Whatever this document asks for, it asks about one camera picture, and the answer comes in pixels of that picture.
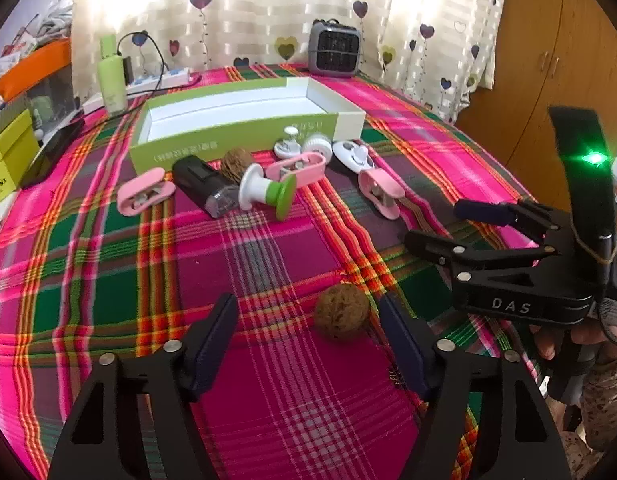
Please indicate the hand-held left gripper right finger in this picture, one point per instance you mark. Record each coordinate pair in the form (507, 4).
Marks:
(403, 347)

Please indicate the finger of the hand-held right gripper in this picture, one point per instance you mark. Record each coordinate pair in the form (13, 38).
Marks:
(483, 210)
(438, 247)

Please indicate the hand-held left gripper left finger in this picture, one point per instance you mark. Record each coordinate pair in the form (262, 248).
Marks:
(213, 342)

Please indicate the brown walnut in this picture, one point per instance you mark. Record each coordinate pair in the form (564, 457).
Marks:
(237, 161)
(338, 312)

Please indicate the pink clip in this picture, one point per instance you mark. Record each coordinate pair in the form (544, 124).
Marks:
(143, 192)
(303, 167)
(383, 195)

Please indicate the white panda face gadget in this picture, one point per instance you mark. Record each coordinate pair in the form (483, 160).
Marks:
(353, 156)

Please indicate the black stamp with clear end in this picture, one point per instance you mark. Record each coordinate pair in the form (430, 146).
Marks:
(203, 182)

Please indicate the green and white round container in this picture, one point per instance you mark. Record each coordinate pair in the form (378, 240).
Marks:
(281, 195)

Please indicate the small white round knob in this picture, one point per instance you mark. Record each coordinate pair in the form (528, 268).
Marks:
(287, 147)

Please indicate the green and white cardboard box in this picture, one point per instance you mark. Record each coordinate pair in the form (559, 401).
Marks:
(213, 115)

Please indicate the person's right forearm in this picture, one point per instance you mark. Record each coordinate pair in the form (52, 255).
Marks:
(608, 400)

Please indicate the person's right hand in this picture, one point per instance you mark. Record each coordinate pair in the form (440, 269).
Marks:
(548, 342)

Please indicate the plaid tablecloth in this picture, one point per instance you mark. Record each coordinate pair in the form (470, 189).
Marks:
(288, 260)

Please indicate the wooden wardrobe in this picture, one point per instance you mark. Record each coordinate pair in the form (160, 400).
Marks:
(548, 50)

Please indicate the grey space heater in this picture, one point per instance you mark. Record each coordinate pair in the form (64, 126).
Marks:
(335, 47)

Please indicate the black phone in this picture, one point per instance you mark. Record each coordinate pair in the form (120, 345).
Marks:
(51, 152)

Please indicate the white power strip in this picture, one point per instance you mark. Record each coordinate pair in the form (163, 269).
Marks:
(168, 77)

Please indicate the yellow-green box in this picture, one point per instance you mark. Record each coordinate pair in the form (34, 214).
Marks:
(6, 160)

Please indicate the light green bottle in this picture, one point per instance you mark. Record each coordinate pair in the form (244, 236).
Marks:
(112, 80)

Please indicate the black charger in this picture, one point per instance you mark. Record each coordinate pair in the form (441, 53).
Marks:
(127, 67)

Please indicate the striped box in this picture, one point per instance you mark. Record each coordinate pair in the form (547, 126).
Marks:
(8, 110)

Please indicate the heart print curtain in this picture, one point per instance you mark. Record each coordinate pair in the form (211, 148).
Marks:
(238, 10)

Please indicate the orange container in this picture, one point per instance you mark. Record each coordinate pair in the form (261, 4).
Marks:
(28, 67)

